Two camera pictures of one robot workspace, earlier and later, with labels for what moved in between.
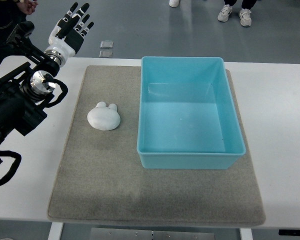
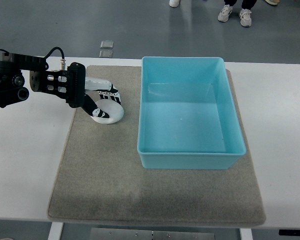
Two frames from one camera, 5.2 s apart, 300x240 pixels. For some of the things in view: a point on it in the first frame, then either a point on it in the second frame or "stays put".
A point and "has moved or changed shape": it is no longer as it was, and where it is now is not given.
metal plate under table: (107, 234) stays put
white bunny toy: (104, 118) has moved or changed shape
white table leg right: (246, 234) stays put
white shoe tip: (174, 3) stays put
